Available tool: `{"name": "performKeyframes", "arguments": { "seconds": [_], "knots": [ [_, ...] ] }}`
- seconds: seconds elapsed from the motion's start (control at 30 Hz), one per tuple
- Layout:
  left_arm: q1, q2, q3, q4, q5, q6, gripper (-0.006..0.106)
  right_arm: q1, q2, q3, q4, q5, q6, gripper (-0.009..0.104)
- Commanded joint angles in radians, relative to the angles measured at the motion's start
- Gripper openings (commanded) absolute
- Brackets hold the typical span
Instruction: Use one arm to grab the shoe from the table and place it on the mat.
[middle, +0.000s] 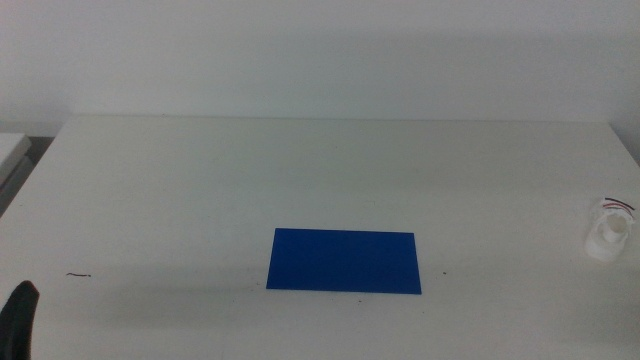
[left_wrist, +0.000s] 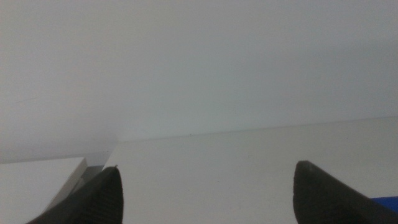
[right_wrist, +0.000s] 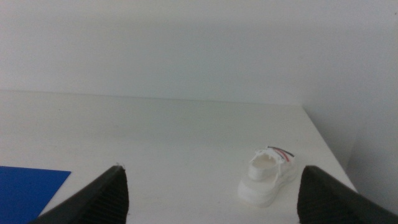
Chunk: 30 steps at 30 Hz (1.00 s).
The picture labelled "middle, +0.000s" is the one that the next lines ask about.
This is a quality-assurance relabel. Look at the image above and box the blue rectangular mat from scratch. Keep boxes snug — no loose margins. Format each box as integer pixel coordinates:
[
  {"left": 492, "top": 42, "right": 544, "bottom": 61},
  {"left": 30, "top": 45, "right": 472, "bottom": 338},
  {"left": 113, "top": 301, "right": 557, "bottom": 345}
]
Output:
[{"left": 265, "top": 227, "right": 423, "bottom": 296}]

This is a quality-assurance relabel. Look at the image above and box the white sandal with striped straps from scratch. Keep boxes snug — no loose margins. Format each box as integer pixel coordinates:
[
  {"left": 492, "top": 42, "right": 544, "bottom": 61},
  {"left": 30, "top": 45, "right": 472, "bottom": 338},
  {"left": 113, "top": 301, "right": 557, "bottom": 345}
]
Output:
[{"left": 584, "top": 196, "right": 637, "bottom": 263}]

